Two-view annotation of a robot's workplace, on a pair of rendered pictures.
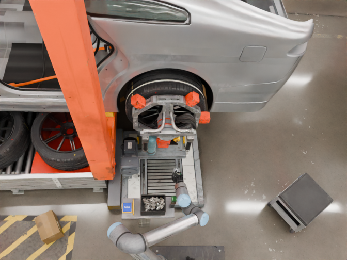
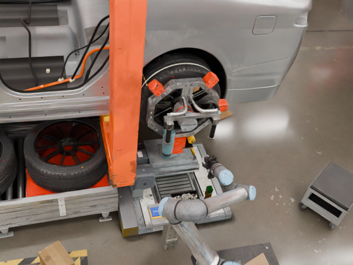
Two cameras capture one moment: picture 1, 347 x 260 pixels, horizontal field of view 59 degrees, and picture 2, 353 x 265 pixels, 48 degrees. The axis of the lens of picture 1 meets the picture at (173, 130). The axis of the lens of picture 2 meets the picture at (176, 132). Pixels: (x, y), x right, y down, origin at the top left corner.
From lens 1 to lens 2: 1.06 m
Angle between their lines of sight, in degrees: 17
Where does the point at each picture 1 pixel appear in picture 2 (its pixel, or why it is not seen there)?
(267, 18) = not seen: outside the picture
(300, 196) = (332, 182)
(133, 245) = (195, 207)
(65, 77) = (123, 20)
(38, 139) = (35, 156)
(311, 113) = (313, 116)
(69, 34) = not seen: outside the picture
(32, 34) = (14, 48)
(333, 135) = (342, 133)
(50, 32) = not seen: outside the picture
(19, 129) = (10, 150)
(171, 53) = (189, 29)
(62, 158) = (69, 171)
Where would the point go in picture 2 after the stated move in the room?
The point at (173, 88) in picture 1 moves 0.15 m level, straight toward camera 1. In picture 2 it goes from (190, 70) to (193, 83)
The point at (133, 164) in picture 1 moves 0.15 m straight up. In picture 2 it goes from (148, 172) to (150, 159)
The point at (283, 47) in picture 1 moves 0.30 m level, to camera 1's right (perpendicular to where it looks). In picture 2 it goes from (291, 15) to (330, 18)
